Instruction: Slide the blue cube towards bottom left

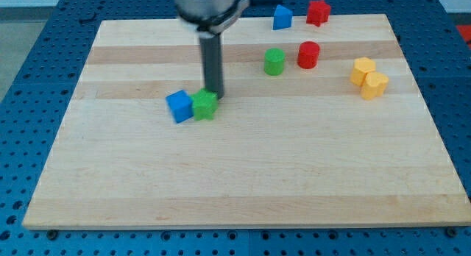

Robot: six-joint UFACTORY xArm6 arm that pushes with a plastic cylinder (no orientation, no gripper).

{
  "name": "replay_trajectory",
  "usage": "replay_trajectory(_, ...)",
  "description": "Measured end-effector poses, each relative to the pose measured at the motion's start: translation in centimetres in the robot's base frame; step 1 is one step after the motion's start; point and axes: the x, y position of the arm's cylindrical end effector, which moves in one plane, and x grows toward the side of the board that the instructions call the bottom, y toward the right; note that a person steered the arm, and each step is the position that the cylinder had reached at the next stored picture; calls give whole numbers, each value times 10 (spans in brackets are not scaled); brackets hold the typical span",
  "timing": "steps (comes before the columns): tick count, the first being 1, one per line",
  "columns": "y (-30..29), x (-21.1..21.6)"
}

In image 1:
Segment blue cube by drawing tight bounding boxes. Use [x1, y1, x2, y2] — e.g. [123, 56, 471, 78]
[166, 90, 194, 124]

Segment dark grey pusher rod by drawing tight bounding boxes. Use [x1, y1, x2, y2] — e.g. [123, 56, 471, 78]
[199, 35, 224, 99]

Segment green cylinder block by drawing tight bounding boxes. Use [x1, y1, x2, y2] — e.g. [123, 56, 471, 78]
[263, 48, 286, 76]

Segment blue triangular block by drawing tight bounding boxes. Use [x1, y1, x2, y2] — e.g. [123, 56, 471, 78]
[272, 4, 293, 30]

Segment light wooden board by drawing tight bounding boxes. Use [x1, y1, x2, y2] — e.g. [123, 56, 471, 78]
[23, 14, 470, 230]

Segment green star block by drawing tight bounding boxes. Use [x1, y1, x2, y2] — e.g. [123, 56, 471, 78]
[191, 88, 218, 121]

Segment red star block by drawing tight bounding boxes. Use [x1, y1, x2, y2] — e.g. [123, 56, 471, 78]
[306, 0, 331, 26]

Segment yellow hexagon block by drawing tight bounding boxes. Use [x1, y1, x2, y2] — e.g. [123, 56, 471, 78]
[350, 57, 376, 87]

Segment red cylinder block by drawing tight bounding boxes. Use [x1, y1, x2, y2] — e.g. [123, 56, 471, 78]
[297, 41, 320, 69]

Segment yellow heart block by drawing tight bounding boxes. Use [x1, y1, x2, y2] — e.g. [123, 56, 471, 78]
[361, 71, 389, 100]

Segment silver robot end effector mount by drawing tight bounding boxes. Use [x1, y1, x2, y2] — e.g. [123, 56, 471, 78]
[174, 0, 250, 35]

